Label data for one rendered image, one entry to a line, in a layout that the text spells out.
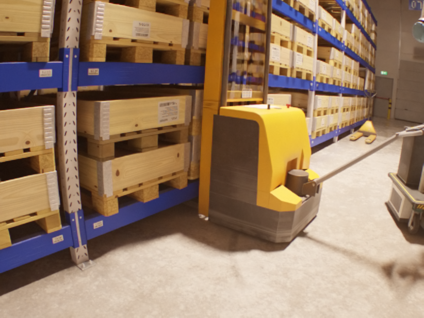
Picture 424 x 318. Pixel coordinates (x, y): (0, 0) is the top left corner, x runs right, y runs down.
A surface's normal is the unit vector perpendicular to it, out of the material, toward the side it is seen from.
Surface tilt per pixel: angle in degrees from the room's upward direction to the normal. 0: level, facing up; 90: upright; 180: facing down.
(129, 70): 90
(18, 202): 90
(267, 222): 90
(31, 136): 90
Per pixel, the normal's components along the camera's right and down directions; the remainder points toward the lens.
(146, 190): 0.84, 0.18
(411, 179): -0.25, 0.22
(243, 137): -0.57, 0.17
